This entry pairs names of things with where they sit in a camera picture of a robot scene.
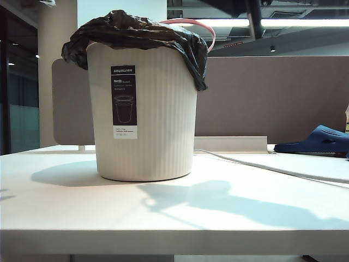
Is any black plastic garbage bag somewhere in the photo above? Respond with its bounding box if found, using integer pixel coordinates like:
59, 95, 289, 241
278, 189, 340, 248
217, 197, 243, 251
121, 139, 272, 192
61, 9, 208, 92

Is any brown fabric partition panel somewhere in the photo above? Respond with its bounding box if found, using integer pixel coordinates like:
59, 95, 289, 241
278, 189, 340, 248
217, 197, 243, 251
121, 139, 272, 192
195, 56, 349, 137

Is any dark blue slipper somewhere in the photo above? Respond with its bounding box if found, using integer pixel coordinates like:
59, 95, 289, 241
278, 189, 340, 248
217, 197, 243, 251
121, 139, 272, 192
273, 124, 349, 159

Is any grey rounded desk divider panel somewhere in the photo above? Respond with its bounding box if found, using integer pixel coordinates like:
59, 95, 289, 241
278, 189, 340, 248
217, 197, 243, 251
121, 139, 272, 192
51, 58, 96, 146

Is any pink plastic ring lid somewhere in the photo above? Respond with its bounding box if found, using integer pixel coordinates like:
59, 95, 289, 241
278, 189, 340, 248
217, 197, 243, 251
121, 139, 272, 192
159, 19, 216, 53

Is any cream ribbed plastic trash can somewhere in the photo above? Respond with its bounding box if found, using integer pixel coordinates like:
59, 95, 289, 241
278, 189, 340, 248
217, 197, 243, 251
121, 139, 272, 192
86, 40, 198, 182

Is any round white column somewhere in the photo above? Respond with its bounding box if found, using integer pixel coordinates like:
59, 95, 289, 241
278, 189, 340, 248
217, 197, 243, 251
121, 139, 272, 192
37, 0, 79, 148

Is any long ceiling light strip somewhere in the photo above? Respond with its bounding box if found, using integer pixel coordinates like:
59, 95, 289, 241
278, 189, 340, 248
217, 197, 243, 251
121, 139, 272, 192
167, 18, 349, 28

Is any white power cable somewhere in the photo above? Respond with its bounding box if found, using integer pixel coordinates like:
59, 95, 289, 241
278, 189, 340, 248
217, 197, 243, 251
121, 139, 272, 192
194, 148, 349, 185

